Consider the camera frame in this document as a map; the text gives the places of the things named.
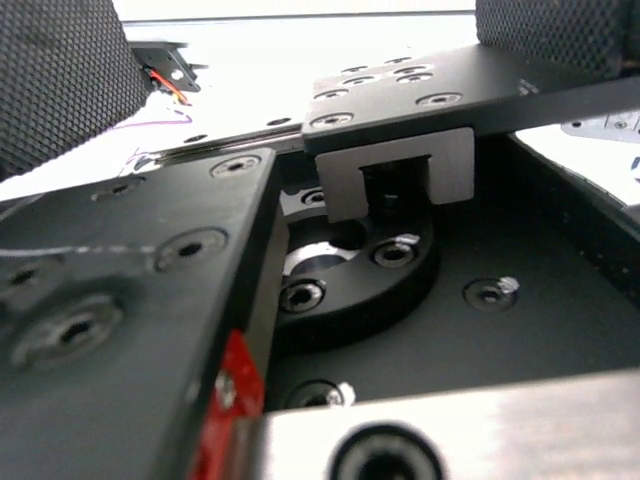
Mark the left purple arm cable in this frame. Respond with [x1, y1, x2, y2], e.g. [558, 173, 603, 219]
[112, 102, 194, 171]

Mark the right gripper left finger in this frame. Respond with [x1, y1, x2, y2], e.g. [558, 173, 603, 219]
[1, 0, 149, 179]

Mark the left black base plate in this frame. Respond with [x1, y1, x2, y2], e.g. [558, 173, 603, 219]
[129, 40, 206, 106]

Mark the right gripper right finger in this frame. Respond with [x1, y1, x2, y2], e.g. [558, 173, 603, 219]
[475, 0, 639, 77]

